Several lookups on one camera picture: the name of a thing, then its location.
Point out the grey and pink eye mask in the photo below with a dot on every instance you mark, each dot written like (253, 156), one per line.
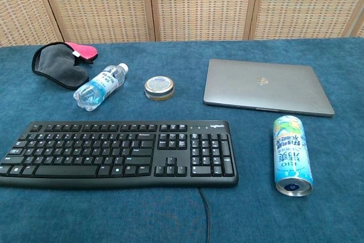
(57, 66)

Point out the grey closed laptop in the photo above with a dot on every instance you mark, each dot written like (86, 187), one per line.
(267, 89)

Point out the clear plastic water bottle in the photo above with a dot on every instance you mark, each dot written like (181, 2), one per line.
(99, 86)

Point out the woven bamboo folding screen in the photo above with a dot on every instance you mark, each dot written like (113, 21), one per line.
(199, 4)

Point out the black computer keyboard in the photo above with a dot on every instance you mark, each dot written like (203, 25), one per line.
(85, 152)

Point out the light blue drink can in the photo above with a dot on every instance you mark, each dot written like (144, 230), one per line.
(291, 154)

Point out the blue felt table cloth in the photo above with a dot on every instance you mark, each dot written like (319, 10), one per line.
(142, 214)

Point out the round metal tin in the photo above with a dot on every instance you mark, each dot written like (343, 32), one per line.
(159, 88)

